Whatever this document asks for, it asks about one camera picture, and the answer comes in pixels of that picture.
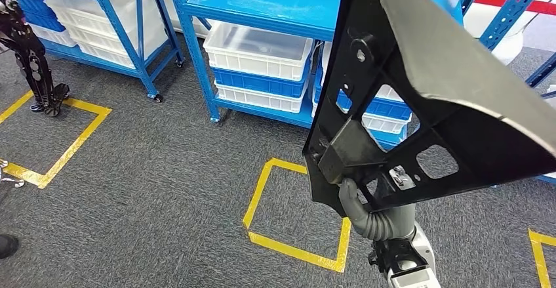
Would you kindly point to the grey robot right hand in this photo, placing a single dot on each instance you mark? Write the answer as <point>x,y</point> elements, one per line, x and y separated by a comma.
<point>349,203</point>

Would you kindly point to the black plastic frame part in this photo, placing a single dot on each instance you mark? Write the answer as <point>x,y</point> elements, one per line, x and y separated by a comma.
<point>456,38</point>

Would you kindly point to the yellow floor tape square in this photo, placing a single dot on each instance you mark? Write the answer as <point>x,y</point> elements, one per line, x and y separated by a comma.
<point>70,153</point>
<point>537,255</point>
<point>299,253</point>

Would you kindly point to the blue plastic crate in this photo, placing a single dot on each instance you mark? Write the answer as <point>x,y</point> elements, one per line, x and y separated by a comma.
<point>382,108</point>
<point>260,84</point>
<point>34,5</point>

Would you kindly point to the white car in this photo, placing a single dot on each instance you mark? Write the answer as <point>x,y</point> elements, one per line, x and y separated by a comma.
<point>506,47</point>

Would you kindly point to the white plastic crate stack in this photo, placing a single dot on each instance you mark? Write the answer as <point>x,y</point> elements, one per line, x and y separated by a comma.
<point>87,21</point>

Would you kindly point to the person's black shoe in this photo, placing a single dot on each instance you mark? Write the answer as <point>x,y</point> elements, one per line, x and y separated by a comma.
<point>8,246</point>

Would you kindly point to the black humanoid robot leg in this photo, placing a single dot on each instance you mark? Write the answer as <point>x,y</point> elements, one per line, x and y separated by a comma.
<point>32,68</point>

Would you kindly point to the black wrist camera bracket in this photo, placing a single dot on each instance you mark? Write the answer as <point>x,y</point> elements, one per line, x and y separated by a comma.
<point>395,253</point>

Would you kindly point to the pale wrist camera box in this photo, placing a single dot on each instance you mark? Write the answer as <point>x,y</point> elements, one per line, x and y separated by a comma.
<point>412,279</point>

